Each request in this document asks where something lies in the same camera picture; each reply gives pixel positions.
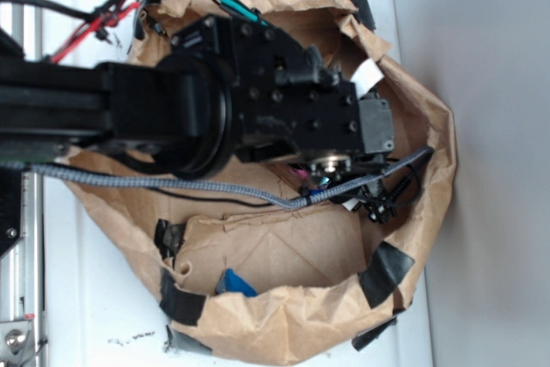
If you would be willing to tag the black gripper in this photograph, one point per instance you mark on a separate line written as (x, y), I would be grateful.
(267, 99)

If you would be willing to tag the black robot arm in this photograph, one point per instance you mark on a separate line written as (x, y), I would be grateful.
(146, 118)

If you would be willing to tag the black tape top right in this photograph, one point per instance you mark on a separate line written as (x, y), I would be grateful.
(364, 14)

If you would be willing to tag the brown paper bag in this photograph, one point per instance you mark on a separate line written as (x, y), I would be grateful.
(303, 264)

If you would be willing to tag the black tape top left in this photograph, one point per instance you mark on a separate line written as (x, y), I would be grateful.
(143, 21)

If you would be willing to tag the black tape inside bag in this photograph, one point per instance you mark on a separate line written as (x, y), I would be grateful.
(169, 237)

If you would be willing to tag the blue object in bag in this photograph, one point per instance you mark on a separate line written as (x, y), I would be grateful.
(230, 281)

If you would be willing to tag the black tape bottom right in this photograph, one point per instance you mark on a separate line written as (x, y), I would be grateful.
(388, 267)

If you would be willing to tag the black tape bottom left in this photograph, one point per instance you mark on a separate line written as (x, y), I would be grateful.
(184, 308)

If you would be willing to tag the gray camera box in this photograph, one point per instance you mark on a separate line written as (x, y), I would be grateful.
(377, 126)

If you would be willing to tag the black bracket with bolt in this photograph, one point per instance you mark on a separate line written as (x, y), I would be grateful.
(10, 180)

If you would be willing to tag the metal frame rail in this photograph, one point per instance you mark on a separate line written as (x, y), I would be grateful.
(22, 268)

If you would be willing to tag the silver bolt bracket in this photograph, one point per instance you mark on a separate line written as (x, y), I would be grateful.
(17, 338)

